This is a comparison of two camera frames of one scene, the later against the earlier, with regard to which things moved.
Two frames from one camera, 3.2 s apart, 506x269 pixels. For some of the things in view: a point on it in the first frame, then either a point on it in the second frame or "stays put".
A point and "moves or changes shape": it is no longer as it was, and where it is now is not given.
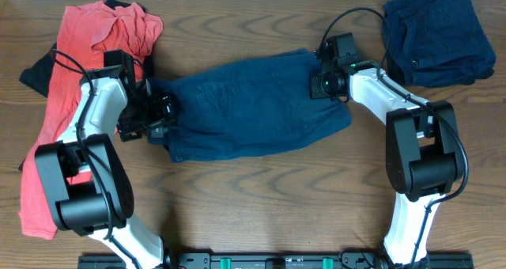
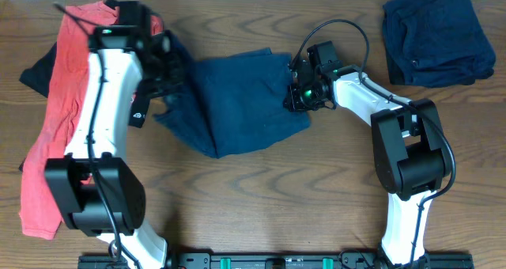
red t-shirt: x=86 y=32 stays put
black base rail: x=275 y=260 stays put
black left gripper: x=156 y=117 -> x=178 y=77
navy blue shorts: x=247 y=104 moves or changes shape
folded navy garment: x=432 y=39 stays put
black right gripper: x=315 y=92 -> x=292 y=101
